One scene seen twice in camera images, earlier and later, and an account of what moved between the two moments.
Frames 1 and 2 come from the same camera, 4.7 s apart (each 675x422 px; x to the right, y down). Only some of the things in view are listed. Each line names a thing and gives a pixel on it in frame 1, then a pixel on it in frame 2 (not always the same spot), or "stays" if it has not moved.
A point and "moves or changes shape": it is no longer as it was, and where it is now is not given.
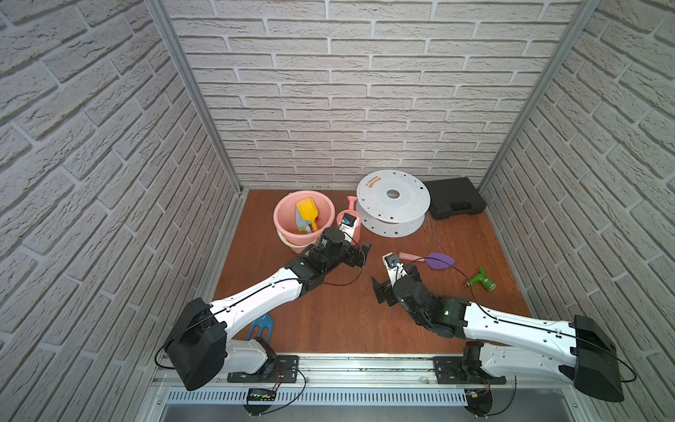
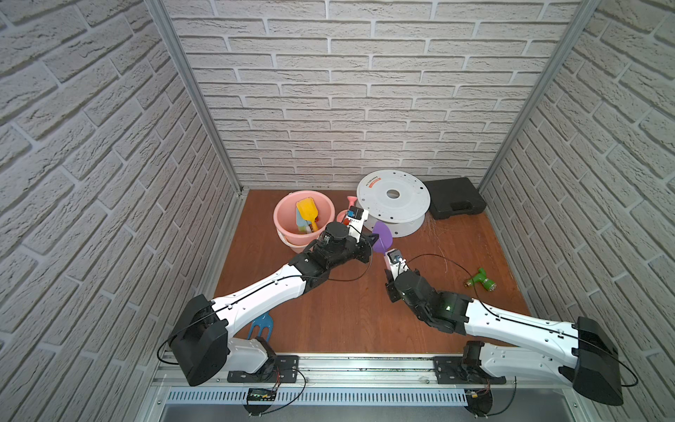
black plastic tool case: (454, 196) stays
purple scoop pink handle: (434, 260) moves or changes shape
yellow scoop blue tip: (309, 211) stays
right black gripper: (385, 288) to (389, 287)
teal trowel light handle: (302, 224) stays
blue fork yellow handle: (265, 322) stays
